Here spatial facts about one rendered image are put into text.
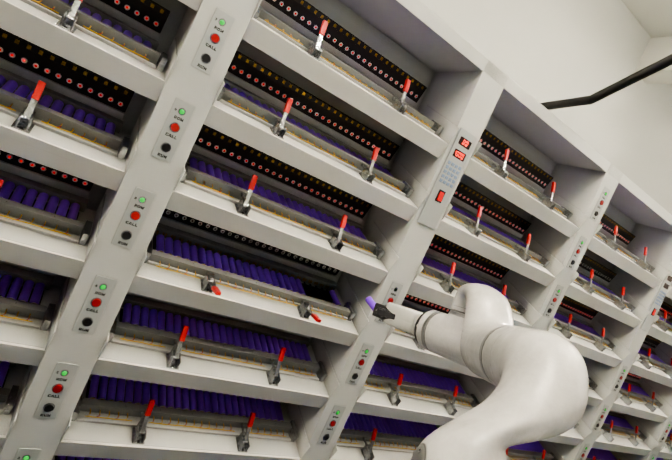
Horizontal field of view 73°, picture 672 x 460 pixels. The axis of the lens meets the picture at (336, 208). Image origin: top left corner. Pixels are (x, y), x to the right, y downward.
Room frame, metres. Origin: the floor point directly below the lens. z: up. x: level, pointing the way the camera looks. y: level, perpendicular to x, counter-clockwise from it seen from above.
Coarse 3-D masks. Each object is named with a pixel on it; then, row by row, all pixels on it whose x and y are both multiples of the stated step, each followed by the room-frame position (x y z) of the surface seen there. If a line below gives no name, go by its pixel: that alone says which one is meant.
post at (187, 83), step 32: (224, 0) 0.88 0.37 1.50; (256, 0) 0.91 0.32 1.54; (192, 32) 0.87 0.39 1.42; (224, 64) 0.91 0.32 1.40; (160, 96) 0.87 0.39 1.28; (192, 96) 0.89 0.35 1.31; (160, 128) 0.88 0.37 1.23; (192, 128) 0.91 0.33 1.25; (160, 160) 0.89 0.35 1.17; (128, 192) 0.87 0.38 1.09; (160, 192) 0.90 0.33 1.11; (96, 256) 0.87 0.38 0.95; (128, 256) 0.90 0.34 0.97; (128, 288) 0.91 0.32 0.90; (64, 320) 0.87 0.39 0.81; (64, 352) 0.88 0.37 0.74; (96, 352) 0.91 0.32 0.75; (32, 384) 0.87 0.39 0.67; (32, 416) 0.88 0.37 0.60; (64, 416) 0.91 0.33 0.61; (32, 448) 0.89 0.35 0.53
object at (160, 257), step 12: (156, 252) 0.98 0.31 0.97; (168, 264) 0.99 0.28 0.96; (180, 264) 1.00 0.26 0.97; (192, 264) 1.02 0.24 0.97; (192, 276) 1.01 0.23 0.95; (216, 276) 1.05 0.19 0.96; (228, 276) 1.06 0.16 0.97; (240, 276) 1.09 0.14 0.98; (252, 288) 1.10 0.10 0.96; (264, 288) 1.11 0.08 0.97; (276, 288) 1.14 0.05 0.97; (276, 300) 1.12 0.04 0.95; (300, 300) 1.17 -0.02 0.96; (312, 300) 1.19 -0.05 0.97; (336, 312) 1.23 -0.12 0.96; (348, 312) 1.25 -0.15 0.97
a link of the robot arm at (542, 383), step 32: (512, 352) 0.53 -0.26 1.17; (544, 352) 0.50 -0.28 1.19; (576, 352) 0.50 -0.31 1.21; (512, 384) 0.49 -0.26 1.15; (544, 384) 0.47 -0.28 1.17; (576, 384) 0.47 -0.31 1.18; (480, 416) 0.46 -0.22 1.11; (512, 416) 0.45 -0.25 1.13; (544, 416) 0.45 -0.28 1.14; (576, 416) 0.46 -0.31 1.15; (448, 448) 0.43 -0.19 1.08; (480, 448) 0.42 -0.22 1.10
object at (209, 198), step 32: (192, 160) 1.05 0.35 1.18; (224, 160) 1.12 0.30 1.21; (256, 160) 1.16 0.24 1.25; (192, 192) 0.96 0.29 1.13; (224, 192) 1.04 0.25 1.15; (256, 192) 1.11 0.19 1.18; (320, 192) 1.27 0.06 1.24; (224, 224) 0.99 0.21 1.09; (256, 224) 1.02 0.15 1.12; (288, 224) 1.11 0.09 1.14; (320, 224) 1.17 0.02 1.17; (352, 224) 1.32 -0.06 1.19; (320, 256) 1.12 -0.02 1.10; (352, 256) 1.17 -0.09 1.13; (384, 256) 1.26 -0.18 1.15
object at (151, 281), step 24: (216, 240) 1.16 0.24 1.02; (144, 264) 0.96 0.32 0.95; (288, 264) 1.27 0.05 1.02; (144, 288) 0.94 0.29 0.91; (168, 288) 0.96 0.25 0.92; (192, 288) 0.98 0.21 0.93; (216, 312) 1.03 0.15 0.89; (240, 312) 1.05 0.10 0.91; (264, 312) 1.08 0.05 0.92; (288, 312) 1.12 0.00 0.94; (312, 312) 1.19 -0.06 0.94; (360, 312) 1.25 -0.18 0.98; (312, 336) 1.17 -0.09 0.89; (336, 336) 1.20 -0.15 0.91
